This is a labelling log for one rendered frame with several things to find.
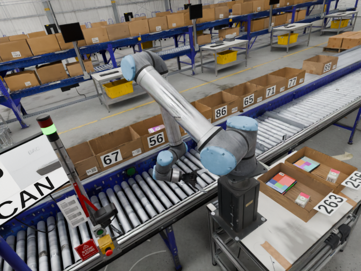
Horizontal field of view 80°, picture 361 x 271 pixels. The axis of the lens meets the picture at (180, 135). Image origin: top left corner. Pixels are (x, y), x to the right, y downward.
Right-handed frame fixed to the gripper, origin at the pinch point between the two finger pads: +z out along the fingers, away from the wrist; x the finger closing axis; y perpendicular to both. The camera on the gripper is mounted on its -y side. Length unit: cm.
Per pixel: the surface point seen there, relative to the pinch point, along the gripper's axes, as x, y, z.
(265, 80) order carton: -153, 102, 88
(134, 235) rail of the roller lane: 41, 17, -42
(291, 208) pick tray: 9, -5, 54
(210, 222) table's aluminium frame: 27.2, 25.4, 11.1
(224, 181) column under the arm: 0.4, -15.9, 5.0
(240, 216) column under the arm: 18.6, -12.4, 17.6
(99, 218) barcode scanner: 30, -13, -60
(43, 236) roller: 52, 33, -103
